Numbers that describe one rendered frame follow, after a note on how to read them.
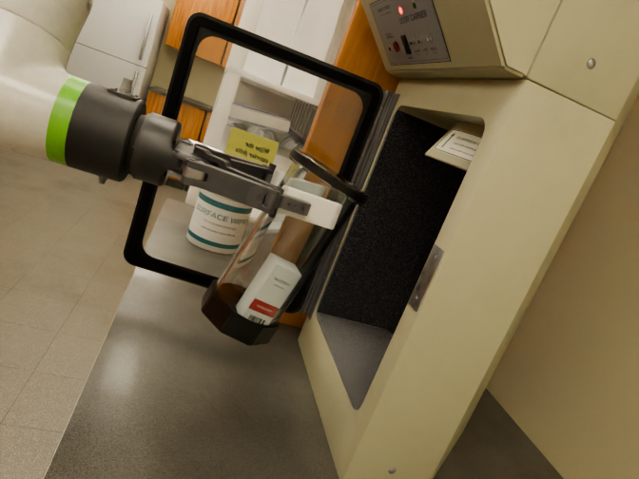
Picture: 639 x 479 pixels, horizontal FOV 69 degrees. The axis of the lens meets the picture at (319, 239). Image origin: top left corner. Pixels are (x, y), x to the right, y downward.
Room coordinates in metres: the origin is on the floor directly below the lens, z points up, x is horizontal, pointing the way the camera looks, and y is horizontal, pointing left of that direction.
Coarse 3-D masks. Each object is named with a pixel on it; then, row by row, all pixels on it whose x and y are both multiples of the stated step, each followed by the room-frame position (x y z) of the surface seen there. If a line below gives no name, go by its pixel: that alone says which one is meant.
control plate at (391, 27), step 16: (384, 0) 0.65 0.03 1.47; (400, 0) 0.60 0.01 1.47; (416, 0) 0.56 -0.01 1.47; (432, 0) 0.53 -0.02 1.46; (384, 16) 0.67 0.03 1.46; (400, 16) 0.62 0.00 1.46; (416, 16) 0.58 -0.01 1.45; (432, 16) 0.54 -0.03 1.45; (384, 32) 0.69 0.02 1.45; (400, 32) 0.64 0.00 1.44; (416, 32) 0.59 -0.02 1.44; (432, 32) 0.56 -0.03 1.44; (384, 48) 0.72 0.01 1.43; (400, 48) 0.66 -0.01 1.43; (416, 48) 0.61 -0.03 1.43; (432, 48) 0.57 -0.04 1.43; (400, 64) 0.68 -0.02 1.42
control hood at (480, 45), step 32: (448, 0) 0.50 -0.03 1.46; (480, 0) 0.45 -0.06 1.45; (512, 0) 0.45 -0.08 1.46; (544, 0) 0.45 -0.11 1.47; (448, 32) 0.52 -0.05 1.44; (480, 32) 0.47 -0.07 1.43; (512, 32) 0.45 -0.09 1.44; (544, 32) 0.46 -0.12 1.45; (384, 64) 0.75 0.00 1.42; (416, 64) 0.63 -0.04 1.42; (448, 64) 0.55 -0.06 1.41; (480, 64) 0.49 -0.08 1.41; (512, 64) 0.45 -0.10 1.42
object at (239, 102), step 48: (240, 48) 0.71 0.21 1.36; (192, 96) 0.70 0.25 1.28; (240, 96) 0.71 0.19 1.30; (288, 96) 0.73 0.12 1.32; (336, 96) 0.74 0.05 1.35; (192, 144) 0.71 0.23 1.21; (240, 144) 0.72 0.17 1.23; (288, 144) 0.73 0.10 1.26; (336, 144) 0.74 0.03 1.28; (192, 192) 0.71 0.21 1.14; (144, 240) 0.70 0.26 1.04; (192, 240) 0.71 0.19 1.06; (240, 240) 0.73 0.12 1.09
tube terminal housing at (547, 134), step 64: (576, 0) 0.46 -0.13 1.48; (576, 64) 0.47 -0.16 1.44; (448, 128) 0.76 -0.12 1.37; (512, 128) 0.46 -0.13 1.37; (576, 128) 0.48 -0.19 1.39; (512, 192) 0.47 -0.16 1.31; (576, 192) 0.49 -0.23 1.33; (448, 256) 0.46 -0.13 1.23; (512, 256) 0.48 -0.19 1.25; (448, 320) 0.47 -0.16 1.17; (512, 320) 0.49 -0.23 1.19; (320, 384) 0.61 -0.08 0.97; (384, 384) 0.46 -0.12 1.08; (448, 384) 0.48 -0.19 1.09; (384, 448) 0.47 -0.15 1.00; (448, 448) 0.52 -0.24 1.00
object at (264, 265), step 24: (288, 168) 0.56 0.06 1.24; (312, 192) 0.52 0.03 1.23; (336, 192) 0.52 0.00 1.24; (360, 192) 0.53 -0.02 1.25; (264, 216) 0.53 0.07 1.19; (288, 216) 0.52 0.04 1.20; (264, 240) 0.52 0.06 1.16; (288, 240) 0.51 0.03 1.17; (312, 240) 0.52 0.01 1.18; (240, 264) 0.52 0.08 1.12; (264, 264) 0.51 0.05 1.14; (288, 264) 0.51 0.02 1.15; (312, 264) 0.54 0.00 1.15; (216, 288) 0.53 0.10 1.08; (240, 288) 0.51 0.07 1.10; (264, 288) 0.51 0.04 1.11; (288, 288) 0.52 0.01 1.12; (240, 312) 0.51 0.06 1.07; (264, 312) 0.51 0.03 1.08
